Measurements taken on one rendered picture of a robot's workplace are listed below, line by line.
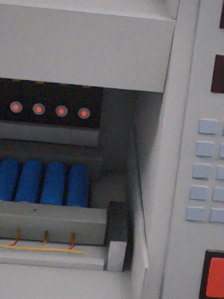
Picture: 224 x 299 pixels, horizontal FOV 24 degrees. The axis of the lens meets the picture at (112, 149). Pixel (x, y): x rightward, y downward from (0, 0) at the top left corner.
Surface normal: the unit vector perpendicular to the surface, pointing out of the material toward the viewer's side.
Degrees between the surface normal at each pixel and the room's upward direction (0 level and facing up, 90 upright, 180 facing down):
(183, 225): 90
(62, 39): 106
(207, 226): 90
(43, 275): 16
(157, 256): 90
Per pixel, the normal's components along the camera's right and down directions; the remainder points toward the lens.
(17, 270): 0.11, -0.87
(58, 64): 0.01, 0.49
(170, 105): 0.04, 0.24
